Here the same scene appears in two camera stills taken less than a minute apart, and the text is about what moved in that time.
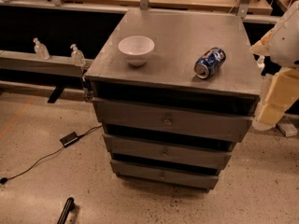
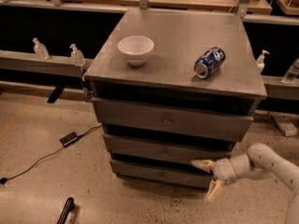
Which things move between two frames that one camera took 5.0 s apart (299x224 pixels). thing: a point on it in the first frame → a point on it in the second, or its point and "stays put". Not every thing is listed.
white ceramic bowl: x=136 y=49 stays put
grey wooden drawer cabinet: x=162 y=123 stays put
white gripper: x=286 y=47 → x=221 y=169
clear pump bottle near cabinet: x=78 y=57 stays put
